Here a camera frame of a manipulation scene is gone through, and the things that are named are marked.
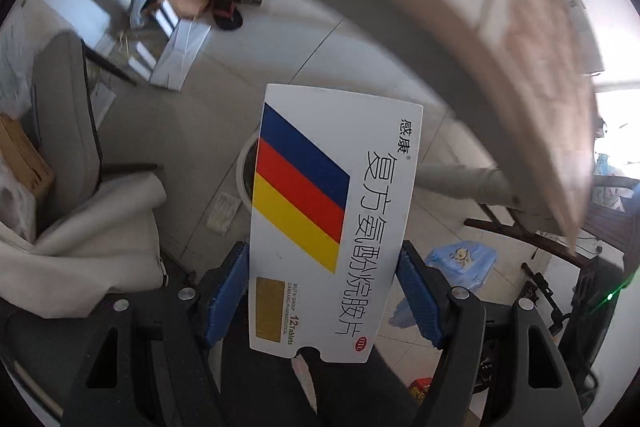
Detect white box tricolour stripes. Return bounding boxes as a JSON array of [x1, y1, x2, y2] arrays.
[[248, 83, 423, 363]]

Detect white round trash bin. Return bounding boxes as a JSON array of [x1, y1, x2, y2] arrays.
[[235, 133, 258, 212]]

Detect blue cartoon plastic bag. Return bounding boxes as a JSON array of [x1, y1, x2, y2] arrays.
[[425, 242, 498, 291]]

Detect black fleece trouser legs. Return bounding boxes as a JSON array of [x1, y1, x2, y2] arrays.
[[221, 331, 419, 426]]

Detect cream rolled cloth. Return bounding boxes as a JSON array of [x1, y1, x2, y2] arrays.
[[1, 172, 166, 319]]

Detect white table leg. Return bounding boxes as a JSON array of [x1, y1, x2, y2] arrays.
[[414, 164, 521, 208]]

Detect brown cardboard box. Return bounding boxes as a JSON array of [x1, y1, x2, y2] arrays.
[[0, 115, 55, 205]]

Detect grey cushioned chair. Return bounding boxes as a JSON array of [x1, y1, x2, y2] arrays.
[[32, 30, 162, 227]]

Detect checkered table mat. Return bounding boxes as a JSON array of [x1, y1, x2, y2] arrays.
[[479, 0, 601, 253]]

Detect black red sandal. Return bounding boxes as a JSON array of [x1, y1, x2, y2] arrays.
[[209, 0, 243, 31]]

